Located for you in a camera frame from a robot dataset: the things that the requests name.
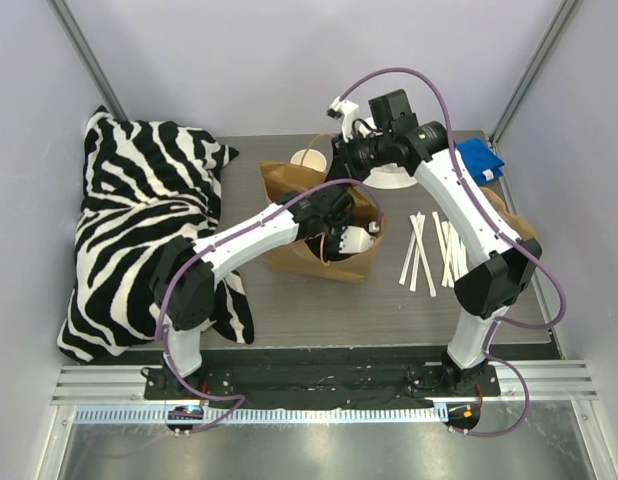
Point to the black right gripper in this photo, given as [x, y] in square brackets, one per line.
[342, 157]

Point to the brown paper bag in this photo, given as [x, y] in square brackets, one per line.
[334, 206]

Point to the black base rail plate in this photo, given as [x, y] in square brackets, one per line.
[447, 382]

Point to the slotted cable duct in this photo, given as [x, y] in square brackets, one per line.
[172, 414]

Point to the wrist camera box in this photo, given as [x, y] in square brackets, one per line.
[355, 239]
[346, 112]

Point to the zebra striped pillow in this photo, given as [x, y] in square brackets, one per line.
[144, 184]

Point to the blue folded cloth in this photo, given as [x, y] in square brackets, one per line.
[481, 163]

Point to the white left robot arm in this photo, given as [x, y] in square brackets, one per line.
[188, 272]

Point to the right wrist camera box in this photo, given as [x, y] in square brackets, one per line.
[346, 112]

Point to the stack of paper cups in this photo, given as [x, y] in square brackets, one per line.
[310, 158]

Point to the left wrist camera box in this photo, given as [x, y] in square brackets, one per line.
[355, 239]

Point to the white bucket hat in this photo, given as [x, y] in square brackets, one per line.
[388, 176]

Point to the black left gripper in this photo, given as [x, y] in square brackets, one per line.
[332, 232]

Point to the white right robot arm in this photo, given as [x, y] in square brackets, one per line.
[501, 263]

